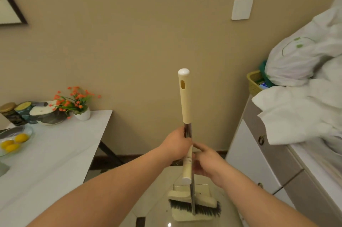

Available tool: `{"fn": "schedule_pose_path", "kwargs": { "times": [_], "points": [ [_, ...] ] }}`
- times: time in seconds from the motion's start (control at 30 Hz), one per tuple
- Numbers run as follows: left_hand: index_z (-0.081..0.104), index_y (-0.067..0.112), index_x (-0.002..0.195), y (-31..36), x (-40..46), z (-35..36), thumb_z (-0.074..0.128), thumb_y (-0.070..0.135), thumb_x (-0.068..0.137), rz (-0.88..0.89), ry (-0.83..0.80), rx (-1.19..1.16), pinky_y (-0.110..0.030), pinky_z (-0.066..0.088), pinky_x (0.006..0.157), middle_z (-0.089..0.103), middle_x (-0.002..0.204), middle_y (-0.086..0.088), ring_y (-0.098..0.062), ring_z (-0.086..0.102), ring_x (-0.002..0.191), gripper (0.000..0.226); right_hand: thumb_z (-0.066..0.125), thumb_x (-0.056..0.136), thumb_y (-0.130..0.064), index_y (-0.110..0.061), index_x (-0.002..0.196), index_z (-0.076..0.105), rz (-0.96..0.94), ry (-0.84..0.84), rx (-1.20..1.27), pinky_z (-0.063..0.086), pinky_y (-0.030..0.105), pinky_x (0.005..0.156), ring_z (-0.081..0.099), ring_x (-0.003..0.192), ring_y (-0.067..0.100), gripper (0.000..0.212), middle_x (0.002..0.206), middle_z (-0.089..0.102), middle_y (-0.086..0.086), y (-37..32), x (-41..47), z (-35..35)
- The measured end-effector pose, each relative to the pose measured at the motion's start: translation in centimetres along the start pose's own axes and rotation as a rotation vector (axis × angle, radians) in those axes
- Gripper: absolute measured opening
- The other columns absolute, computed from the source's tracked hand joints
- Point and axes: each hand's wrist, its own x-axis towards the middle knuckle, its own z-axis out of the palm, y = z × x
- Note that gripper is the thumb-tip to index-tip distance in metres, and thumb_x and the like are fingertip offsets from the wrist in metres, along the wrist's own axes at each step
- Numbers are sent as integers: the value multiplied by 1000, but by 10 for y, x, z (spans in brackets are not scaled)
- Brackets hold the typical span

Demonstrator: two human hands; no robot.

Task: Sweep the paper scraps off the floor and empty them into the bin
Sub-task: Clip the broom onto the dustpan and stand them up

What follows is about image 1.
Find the dark framed picture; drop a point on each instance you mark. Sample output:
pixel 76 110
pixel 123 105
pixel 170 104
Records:
pixel 9 8

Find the white and grey cabinet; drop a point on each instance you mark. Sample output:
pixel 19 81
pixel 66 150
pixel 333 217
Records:
pixel 280 160

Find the orange flowers in white pot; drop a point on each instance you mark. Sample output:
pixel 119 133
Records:
pixel 77 102

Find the person's right forearm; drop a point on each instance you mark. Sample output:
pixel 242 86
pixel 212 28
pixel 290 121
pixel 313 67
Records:
pixel 261 202

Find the yellow woven basket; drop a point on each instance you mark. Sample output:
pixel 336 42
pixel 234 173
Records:
pixel 253 81

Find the white plastic bag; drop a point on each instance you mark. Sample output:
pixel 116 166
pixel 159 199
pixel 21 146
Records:
pixel 299 56

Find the yellow fruits in glass dish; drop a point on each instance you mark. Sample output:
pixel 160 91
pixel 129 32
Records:
pixel 13 141

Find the beige tiled floor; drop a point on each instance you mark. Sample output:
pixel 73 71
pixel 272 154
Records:
pixel 152 202

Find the white cloth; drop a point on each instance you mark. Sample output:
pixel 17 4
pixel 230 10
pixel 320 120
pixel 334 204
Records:
pixel 299 112

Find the white wall switch plate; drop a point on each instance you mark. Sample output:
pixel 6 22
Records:
pixel 241 8

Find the person's left forearm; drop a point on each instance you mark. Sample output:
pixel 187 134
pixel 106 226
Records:
pixel 101 194

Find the white marble table black legs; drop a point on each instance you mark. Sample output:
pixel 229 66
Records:
pixel 48 160

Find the person's right hand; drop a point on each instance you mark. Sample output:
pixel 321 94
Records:
pixel 209 162

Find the person's left hand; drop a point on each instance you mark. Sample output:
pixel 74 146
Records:
pixel 175 144

